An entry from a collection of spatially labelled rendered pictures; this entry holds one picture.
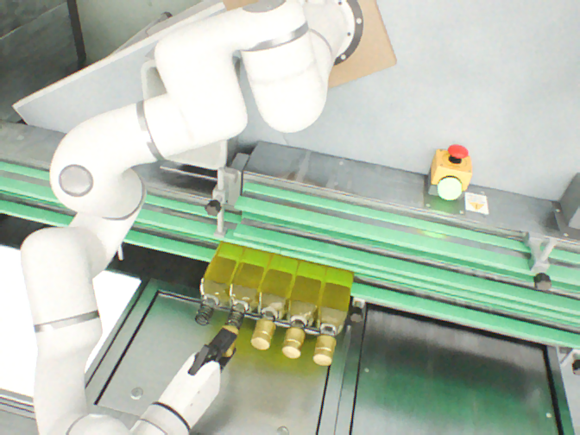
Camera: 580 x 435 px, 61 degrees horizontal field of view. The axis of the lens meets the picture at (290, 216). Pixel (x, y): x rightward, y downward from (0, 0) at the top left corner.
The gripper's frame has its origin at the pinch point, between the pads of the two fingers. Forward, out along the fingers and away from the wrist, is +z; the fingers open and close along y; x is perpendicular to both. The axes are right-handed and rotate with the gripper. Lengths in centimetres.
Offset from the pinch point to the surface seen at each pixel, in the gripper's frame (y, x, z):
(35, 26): 8, 112, 63
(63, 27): 3, 116, 77
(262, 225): 5.6, 7.2, 25.6
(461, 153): 25, -24, 46
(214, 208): 15.5, 12.2, 15.1
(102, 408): -12.5, 15.8, -15.2
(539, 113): 34, -34, 54
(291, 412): -12.8, -14.1, 1.7
